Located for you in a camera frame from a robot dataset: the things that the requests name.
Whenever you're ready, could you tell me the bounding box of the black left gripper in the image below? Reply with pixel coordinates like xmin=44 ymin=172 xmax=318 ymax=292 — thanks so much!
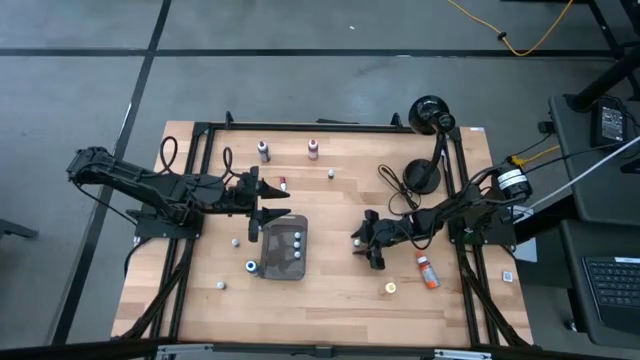
xmin=225 ymin=165 xmax=293 ymax=244

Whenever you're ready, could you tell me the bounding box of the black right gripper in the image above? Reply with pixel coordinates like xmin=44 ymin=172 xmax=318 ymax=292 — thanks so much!
xmin=350 ymin=209 xmax=419 ymax=272

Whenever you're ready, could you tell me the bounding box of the large orange food coloring bottle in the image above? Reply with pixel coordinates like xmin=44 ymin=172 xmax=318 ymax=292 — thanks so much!
xmin=415 ymin=250 xmax=442 ymax=290

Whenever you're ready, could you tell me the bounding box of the smoky transparent plastic bin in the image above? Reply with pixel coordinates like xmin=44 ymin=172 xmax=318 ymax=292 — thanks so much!
xmin=259 ymin=214 xmax=309 ymax=282

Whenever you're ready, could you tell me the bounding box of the pale paper sheet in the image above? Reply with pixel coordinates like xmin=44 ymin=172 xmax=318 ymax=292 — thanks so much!
xmin=512 ymin=237 xmax=539 ymax=264

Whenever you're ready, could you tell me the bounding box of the dark grey side desk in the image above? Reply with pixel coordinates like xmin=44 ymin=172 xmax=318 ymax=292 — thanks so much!
xmin=547 ymin=92 xmax=640 ymax=351

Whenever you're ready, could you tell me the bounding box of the black keyboard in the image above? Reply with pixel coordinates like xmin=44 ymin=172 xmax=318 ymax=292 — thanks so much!
xmin=582 ymin=255 xmax=640 ymax=334

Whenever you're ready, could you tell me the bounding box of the dark furniture foot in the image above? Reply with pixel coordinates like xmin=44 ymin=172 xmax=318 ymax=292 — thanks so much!
xmin=0 ymin=218 xmax=40 ymax=241

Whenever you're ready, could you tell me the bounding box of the black power adapter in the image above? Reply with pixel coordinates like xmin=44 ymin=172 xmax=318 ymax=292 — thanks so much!
xmin=590 ymin=97 xmax=630 ymax=149

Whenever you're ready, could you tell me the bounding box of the black desk leg beam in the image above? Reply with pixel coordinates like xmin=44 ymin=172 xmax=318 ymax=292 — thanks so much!
xmin=569 ymin=44 xmax=640 ymax=114

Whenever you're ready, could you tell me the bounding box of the black lamp cable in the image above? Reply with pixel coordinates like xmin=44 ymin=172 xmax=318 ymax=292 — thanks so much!
xmin=377 ymin=163 xmax=424 ymax=217

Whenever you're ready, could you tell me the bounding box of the black aluminium table frame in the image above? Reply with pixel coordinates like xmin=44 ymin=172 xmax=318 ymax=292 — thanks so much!
xmin=112 ymin=110 xmax=536 ymax=360

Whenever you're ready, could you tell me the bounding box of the yellow plug connector cable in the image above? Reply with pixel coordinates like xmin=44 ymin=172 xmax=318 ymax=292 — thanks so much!
xmin=508 ymin=144 xmax=561 ymax=171

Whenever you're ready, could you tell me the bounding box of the silver aluminium extrusion rail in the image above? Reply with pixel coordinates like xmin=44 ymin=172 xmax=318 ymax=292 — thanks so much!
xmin=156 ymin=343 xmax=493 ymax=360

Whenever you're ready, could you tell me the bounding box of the black power cable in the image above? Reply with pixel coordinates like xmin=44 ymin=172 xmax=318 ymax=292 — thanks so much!
xmin=522 ymin=141 xmax=640 ymax=174

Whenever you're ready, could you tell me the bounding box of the white cable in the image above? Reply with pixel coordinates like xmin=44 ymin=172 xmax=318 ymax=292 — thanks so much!
xmin=519 ymin=134 xmax=640 ymax=211

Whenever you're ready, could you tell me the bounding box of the yellow extension cable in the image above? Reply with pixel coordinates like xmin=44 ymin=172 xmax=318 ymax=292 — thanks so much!
xmin=446 ymin=0 xmax=575 ymax=57

